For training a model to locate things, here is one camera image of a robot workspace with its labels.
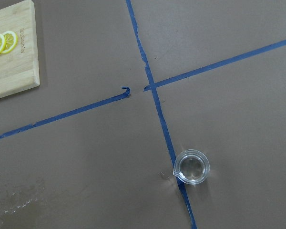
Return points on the clear glass measuring cup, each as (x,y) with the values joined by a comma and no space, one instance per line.
(191,167)

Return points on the bamboo cutting board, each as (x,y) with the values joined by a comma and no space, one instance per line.
(19,69)

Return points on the lemon slice nearest logo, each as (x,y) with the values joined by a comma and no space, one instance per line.
(11,40)

